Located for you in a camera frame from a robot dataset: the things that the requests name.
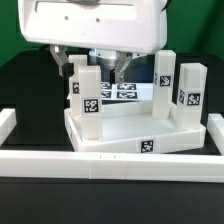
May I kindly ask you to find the fiducial marker sheet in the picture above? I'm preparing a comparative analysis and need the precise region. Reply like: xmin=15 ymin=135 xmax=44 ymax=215
xmin=90 ymin=82 xmax=153 ymax=101

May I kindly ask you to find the white left fence block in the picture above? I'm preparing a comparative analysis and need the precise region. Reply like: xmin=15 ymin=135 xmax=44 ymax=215
xmin=0 ymin=108 xmax=17 ymax=146

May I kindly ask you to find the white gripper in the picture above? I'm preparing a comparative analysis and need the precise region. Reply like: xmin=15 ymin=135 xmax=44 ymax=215
xmin=18 ymin=0 xmax=168 ymax=84

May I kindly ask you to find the white front fence bar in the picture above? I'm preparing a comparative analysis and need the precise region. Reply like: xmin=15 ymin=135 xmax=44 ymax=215
xmin=0 ymin=150 xmax=224 ymax=183

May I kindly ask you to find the white desk top tray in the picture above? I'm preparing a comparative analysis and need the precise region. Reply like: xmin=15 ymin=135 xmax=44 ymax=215
xmin=64 ymin=101 xmax=206 ymax=153

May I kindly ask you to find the white fence block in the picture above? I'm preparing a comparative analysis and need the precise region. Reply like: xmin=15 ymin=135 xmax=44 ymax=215
xmin=207 ymin=113 xmax=224 ymax=156
xmin=0 ymin=108 xmax=17 ymax=146

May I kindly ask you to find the white right fence block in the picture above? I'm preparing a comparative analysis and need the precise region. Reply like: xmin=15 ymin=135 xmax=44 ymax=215
xmin=207 ymin=113 xmax=224 ymax=156

